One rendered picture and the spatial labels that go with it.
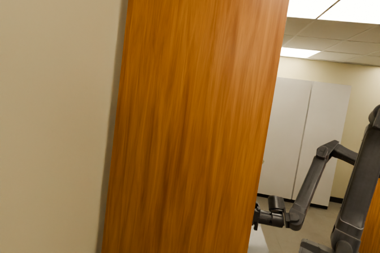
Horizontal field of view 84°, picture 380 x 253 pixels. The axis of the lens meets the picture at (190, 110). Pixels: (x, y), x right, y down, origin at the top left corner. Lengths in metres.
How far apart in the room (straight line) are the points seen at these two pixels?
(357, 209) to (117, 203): 0.72
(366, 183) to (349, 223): 0.12
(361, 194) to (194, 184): 0.47
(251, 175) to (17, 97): 0.61
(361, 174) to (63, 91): 0.81
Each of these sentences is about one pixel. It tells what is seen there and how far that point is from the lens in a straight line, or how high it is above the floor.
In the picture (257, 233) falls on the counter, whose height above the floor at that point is 0.94.
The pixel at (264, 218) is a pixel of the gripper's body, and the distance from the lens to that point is 1.08.
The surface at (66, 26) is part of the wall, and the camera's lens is 0.58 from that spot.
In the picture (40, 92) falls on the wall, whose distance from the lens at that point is 0.53.
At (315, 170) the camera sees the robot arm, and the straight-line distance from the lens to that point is 1.22.
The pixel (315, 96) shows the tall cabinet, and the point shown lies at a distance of 4.17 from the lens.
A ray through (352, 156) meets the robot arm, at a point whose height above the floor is 1.51.
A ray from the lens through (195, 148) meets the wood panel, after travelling 0.68.
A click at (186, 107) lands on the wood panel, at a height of 1.66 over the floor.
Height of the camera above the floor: 1.70
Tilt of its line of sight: 5 degrees down
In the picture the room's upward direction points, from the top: 8 degrees clockwise
